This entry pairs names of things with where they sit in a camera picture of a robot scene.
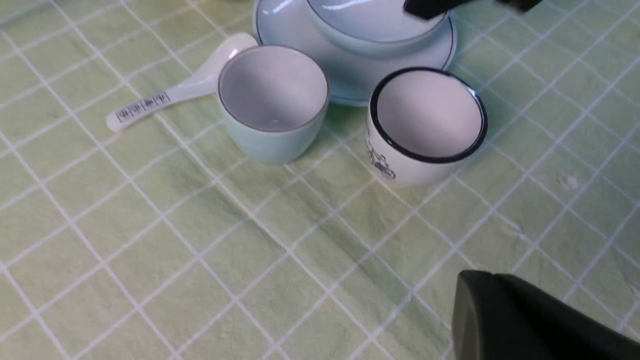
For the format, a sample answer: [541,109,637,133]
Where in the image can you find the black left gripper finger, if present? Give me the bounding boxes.
[451,269,640,360]

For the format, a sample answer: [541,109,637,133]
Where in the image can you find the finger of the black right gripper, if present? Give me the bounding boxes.
[497,0,542,13]
[403,0,470,21]

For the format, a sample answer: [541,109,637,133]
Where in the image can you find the pale blue shallow bowl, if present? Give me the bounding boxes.
[306,0,449,57]

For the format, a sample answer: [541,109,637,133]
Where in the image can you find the pale blue cup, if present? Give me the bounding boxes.
[216,45,330,166]

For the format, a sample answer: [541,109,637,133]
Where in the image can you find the pale blue large plate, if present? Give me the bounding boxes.
[253,0,458,107]

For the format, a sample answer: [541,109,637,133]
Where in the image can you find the white cup black rim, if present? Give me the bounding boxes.
[365,66,489,188]

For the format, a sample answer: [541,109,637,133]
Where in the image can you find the green checkered tablecloth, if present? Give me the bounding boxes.
[0,0,639,360]

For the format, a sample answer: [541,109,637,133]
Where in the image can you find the white spoon with printed handle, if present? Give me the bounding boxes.
[106,33,258,133]

